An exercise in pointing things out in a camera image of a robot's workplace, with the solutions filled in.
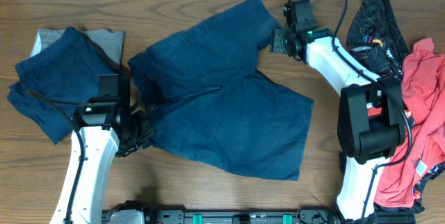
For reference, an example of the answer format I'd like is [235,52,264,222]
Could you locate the orange red t-shirt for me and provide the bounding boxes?
[374,38,444,208]

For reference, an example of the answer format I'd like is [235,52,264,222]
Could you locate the black patterned garment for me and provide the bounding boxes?
[346,0,444,214]

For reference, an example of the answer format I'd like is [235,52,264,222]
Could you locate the navy blue shorts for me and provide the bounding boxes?
[128,0,314,180]
[8,26,121,144]

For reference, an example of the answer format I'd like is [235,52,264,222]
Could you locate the folded grey garment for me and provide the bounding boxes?
[29,29,125,65]

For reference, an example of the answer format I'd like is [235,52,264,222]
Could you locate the folded navy blue shorts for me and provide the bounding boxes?
[8,26,121,144]

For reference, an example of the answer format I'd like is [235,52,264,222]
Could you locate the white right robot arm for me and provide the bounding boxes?
[270,28,406,223]

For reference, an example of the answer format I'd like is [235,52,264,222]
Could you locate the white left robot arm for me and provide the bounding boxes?
[50,102,154,223]

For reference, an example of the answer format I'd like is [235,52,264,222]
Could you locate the white garment care label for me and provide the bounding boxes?
[415,160,428,178]

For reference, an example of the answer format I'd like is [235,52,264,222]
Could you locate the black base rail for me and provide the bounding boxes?
[102,201,418,224]

